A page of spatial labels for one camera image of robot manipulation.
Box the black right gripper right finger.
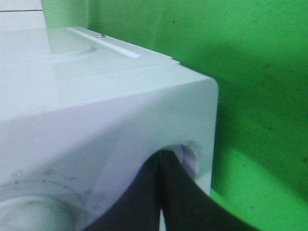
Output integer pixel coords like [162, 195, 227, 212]
[160, 150, 258, 231]

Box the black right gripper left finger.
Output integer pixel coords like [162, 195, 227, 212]
[84, 152, 162, 231]

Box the round white door release button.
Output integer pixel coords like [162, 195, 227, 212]
[174, 144, 199, 179]

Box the white timer knob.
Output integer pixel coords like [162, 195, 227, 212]
[0, 196, 76, 231]

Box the white microwave oven body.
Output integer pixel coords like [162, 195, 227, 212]
[0, 27, 218, 231]

